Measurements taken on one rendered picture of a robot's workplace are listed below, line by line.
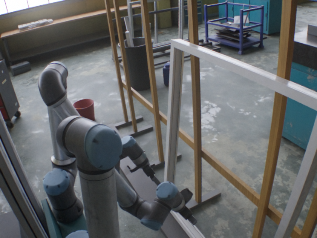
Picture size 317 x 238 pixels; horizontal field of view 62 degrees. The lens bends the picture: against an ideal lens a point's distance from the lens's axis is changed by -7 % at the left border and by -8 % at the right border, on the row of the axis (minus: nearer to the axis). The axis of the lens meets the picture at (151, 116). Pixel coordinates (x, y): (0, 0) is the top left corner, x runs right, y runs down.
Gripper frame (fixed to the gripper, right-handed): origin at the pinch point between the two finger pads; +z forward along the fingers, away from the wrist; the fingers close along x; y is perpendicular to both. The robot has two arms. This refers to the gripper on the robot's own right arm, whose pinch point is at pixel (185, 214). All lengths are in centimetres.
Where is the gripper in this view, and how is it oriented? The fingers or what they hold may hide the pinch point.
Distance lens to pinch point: 156.0
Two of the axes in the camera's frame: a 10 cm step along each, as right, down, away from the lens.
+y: -7.2, 6.7, -2.0
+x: 6.0, 4.5, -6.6
